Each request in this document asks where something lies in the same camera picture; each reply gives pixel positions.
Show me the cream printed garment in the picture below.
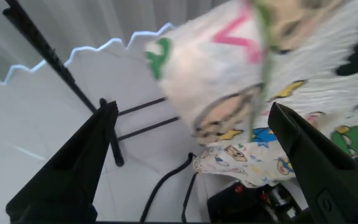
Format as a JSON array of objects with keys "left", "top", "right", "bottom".
[{"left": 144, "top": 0, "right": 358, "bottom": 189}]

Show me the black clothes rack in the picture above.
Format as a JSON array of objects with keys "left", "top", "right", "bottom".
[{"left": 2, "top": 0, "right": 180, "bottom": 167}]

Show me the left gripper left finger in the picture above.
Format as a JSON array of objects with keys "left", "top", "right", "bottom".
[{"left": 4, "top": 101, "right": 119, "bottom": 223}]

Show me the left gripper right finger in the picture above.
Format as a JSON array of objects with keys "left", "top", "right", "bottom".
[{"left": 268, "top": 101, "right": 358, "bottom": 223}]

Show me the black cable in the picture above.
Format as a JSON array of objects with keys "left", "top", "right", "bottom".
[{"left": 140, "top": 152, "right": 198, "bottom": 223}]

